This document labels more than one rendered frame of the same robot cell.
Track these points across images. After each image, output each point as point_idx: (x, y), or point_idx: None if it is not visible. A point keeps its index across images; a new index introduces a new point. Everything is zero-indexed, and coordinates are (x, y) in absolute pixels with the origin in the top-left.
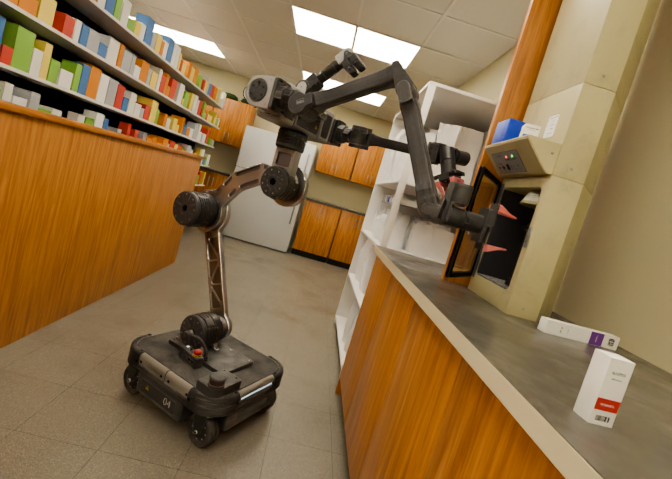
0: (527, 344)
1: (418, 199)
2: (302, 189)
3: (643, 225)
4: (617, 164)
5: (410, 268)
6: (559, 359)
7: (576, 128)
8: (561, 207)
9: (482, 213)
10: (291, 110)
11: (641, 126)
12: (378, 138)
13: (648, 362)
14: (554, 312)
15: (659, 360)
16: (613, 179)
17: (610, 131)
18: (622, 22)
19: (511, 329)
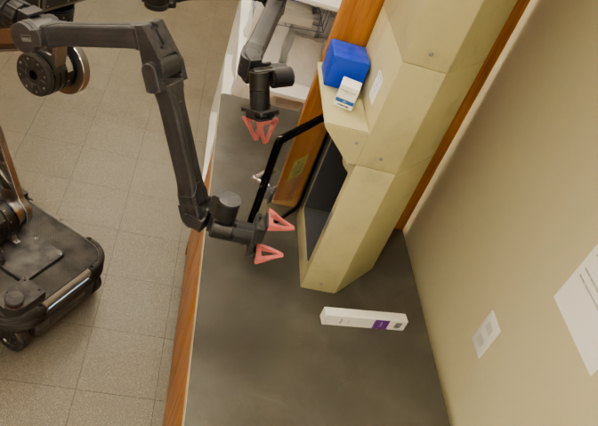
0: (265, 372)
1: (180, 205)
2: (81, 76)
3: (486, 192)
4: (505, 84)
5: (232, 185)
6: (284, 393)
7: (389, 116)
8: (367, 196)
9: (254, 223)
10: (18, 47)
11: (537, 46)
12: None
13: (428, 344)
14: (404, 237)
15: (441, 341)
16: (495, 102)
17: (454, 96)
18: None
19: (272, 338)
